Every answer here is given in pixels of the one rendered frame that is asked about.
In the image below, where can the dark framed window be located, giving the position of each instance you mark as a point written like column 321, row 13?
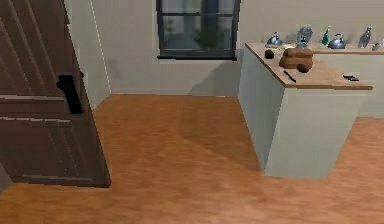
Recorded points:
column 197, row 29

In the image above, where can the small dark brown ball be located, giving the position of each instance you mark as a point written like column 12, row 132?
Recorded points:
column 269, row 54

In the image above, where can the black knife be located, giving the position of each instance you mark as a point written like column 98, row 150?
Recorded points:
column 289, row 76

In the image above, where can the white wood-topped kitchen counter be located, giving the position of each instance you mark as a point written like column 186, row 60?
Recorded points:
column 300, row 113

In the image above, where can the brown bread loaf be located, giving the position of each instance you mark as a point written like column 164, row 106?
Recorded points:
column 296, row 57

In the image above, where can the dark brown round potato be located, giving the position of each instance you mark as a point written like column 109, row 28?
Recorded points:
column 303, row 68

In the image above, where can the silver toaster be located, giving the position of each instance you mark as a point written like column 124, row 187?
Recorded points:
column 304, row 35

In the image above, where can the dark brown room door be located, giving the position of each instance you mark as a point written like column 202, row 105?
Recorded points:
column 36, row 110

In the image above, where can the large silver kettle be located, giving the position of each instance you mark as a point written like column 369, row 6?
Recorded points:
column 337, row 42

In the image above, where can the black flat utensil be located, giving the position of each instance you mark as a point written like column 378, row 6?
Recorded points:
column 351, row 78

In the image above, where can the silver pitcher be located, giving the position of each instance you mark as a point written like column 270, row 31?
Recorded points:
column 365, row 37

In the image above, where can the small silver utensil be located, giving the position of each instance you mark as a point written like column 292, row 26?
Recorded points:
column 377, row 45

